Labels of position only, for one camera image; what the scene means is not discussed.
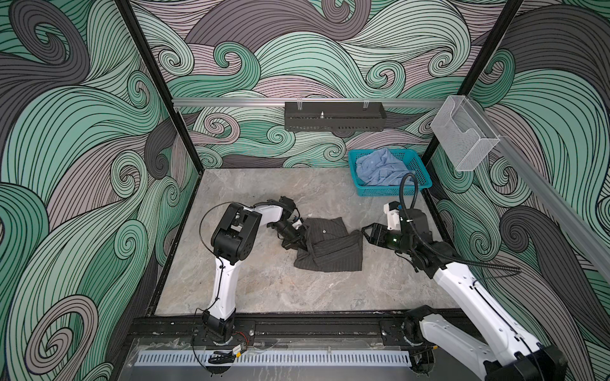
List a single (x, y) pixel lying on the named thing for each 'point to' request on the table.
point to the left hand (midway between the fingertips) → (308, 248)
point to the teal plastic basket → (412, 159)
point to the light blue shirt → (380, 168)
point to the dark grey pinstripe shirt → (330, 247)
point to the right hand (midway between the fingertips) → (368, 231)
